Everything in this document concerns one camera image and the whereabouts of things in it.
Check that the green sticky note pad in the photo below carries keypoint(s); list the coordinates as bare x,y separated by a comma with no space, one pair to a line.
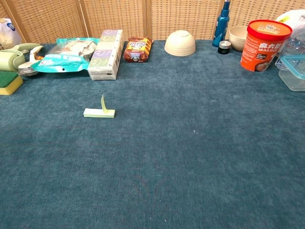
94,113

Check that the teal table cloth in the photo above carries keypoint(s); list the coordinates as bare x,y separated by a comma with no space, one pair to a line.
152,155

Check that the red snack packet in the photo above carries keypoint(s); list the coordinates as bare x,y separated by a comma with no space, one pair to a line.
138,50

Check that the upturned beige bowl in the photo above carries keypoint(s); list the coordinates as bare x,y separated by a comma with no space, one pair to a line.
179,44

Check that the pastel tissue box pack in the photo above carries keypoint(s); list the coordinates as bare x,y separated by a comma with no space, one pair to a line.
106,55

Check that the small black jar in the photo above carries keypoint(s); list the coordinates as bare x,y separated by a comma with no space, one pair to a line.
224,47

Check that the wooden rattan folding screen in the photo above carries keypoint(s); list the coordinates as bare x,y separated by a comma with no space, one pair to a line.
119,16

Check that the teal snack bag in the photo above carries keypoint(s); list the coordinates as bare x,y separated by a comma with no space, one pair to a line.
62,59

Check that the blue spray bottle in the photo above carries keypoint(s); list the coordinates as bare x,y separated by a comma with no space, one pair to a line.
221,26

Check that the upright beige bowl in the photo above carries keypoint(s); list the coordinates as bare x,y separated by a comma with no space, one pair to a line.
238,38

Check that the orange instant noodle cup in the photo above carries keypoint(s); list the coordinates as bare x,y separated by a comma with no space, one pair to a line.
262,47

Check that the steel wool scourer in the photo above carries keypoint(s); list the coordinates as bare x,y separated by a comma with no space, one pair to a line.
27,72

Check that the clear container teal lid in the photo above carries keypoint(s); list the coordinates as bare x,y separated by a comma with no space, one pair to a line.
291,76

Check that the green yellow sponge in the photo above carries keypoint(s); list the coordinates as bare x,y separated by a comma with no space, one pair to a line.
9,83

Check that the green lint roller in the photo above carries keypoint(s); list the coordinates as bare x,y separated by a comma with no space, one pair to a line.
9,59

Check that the clear water bottle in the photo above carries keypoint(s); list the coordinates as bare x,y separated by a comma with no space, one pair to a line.
296,46

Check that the white food bag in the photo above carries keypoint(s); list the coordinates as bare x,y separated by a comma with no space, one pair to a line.
7,35

